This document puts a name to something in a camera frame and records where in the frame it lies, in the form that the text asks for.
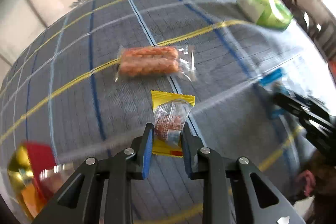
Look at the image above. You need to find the yellow snack packet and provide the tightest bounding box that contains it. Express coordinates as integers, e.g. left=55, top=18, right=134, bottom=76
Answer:
left=151, top=90, right=195, bottom=157

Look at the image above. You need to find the blue candy snack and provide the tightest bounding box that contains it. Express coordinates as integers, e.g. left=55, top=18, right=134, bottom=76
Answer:
left=258, top=67, right=292, bottom=119

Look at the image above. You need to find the clear sausage snack packet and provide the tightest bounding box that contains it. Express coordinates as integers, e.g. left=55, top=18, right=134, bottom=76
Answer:
left=115, top=46, right=197, bottom=81

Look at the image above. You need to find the person right hand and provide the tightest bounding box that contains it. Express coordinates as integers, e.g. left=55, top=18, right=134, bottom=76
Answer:
left=295, top=170, right=316, bottom=197

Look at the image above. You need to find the plaid blue grey tablecloth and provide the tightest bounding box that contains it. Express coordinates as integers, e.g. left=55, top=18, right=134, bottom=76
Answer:
left=1, top=0, right=335, bottom=223

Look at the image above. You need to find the red gold toffee tin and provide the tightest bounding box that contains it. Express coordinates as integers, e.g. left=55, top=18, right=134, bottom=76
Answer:
left=7, top=141, right=74, bottom=220

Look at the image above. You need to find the green tissue pack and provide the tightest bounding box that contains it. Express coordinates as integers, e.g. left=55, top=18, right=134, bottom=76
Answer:
left=236, top=0, right=293, bottom=30

